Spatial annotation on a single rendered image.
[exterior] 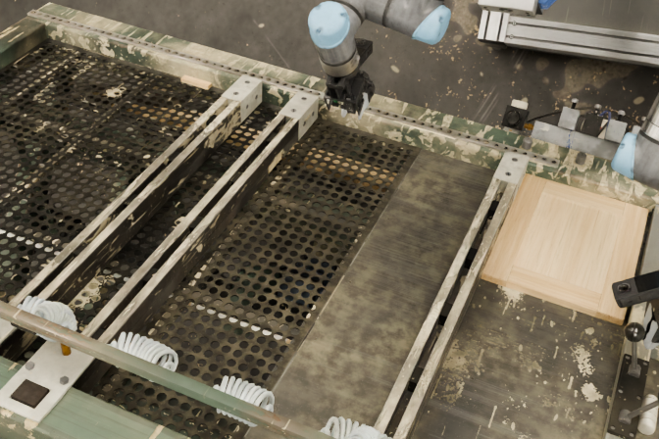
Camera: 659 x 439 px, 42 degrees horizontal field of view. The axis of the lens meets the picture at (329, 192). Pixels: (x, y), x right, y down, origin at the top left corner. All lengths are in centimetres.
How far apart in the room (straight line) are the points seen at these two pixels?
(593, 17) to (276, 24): 121
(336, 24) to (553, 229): 81
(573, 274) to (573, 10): 120
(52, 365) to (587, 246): 120
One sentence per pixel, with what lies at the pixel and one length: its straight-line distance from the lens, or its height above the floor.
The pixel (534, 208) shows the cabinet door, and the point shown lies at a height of 100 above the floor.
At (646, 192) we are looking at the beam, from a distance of 223.
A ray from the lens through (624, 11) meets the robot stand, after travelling 295.
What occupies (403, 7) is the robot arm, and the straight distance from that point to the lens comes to 160.
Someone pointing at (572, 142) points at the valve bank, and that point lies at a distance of 238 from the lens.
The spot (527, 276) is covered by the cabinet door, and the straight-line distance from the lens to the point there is 194.
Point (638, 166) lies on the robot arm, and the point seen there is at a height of 154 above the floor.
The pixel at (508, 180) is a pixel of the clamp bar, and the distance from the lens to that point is 211.
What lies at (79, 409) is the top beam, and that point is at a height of 188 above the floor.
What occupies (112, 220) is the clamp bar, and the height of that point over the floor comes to 146.
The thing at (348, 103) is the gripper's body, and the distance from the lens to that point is 173.
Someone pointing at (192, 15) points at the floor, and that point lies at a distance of 354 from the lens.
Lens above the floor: 312
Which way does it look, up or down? 72 degrees down
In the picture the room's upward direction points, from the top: 97 degrees counter-clockwise
